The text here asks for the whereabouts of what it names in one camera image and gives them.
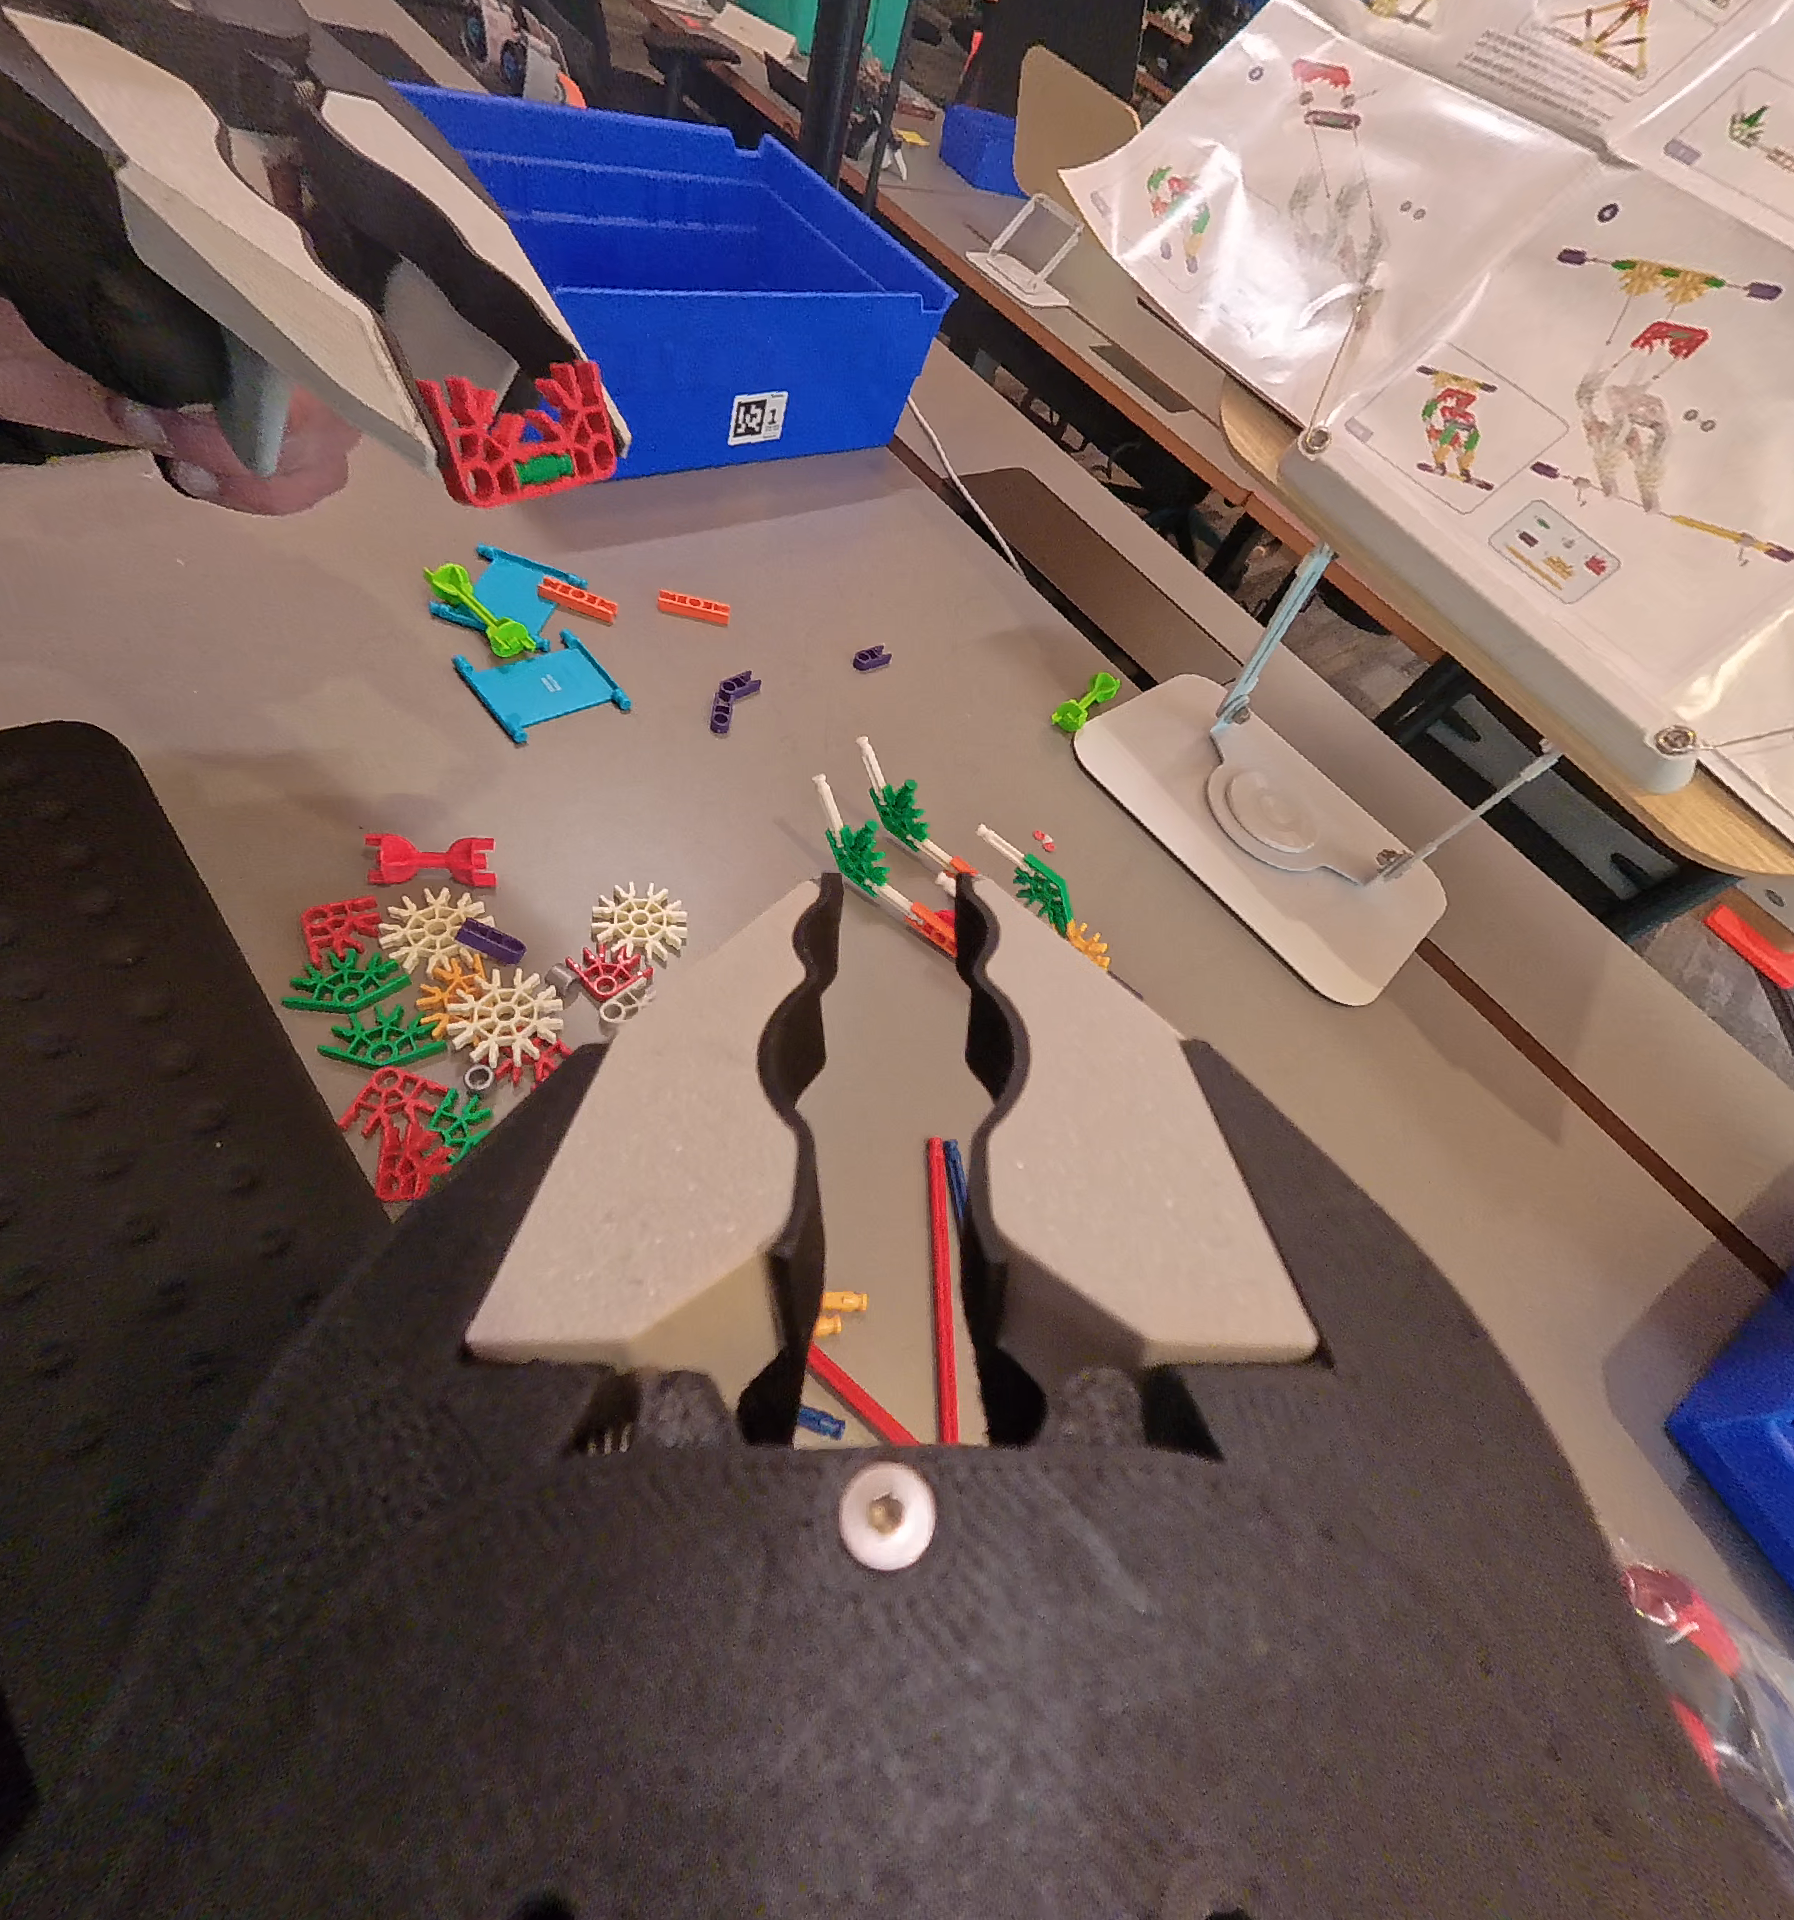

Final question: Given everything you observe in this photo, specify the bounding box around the blue plastic bin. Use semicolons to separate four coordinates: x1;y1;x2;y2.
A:
1665;1194;1794;1650
388;82;956;482

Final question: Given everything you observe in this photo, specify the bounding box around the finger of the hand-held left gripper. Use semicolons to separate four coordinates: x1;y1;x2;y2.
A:
298;89;634;458
3;7;447;477

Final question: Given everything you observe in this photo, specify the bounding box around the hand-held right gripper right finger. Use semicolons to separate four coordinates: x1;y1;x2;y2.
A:
955;877;1321;1408

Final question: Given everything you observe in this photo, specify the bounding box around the clear acrylic stand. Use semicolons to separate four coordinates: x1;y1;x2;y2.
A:
964;197;1088;304

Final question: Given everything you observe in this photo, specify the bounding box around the white snowflake toy connector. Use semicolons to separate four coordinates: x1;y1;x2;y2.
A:
589;884;687;966
447;966;567;1052
379;889;494;971

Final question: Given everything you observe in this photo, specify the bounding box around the person's left hand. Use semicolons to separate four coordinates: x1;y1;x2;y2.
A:
0;278;356;521

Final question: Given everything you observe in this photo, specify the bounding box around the red toy spool piece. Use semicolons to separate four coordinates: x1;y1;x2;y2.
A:
365;833;498;893

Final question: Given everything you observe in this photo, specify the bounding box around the cyan toy panel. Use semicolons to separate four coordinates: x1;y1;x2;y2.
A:
455;632;634;740
470;546;589;632

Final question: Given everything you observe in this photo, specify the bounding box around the red toy rod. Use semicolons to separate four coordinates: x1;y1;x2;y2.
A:
922;1139;963;1446
804;1343;922;1451

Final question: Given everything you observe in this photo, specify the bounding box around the beige chair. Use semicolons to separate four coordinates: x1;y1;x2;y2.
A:
1014;46;1140;188

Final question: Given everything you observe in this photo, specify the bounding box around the toy rail assembly with spool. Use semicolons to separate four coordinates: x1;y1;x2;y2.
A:
857;735;1116;972

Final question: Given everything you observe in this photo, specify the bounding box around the blue storage crate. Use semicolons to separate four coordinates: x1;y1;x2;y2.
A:
937;103;1030;197

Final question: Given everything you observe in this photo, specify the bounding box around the clear bag of red wheels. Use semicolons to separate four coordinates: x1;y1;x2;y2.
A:
1617;1536;1794;1847

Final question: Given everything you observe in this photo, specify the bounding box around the orange white traffic cone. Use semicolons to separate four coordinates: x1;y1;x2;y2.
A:
1709;884;1794;992

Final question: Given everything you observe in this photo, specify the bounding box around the white printed paper sheet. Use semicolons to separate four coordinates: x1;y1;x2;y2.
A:
1059;0;1794;841

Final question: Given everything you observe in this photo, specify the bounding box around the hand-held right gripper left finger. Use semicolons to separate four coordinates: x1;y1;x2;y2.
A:
466;871;848;1373

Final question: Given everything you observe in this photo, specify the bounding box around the black perforated panel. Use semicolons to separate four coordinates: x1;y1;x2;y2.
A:
0;720;389;1861

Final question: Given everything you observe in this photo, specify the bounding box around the small lime green clip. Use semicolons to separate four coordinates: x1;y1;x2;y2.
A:
422;562;538;658

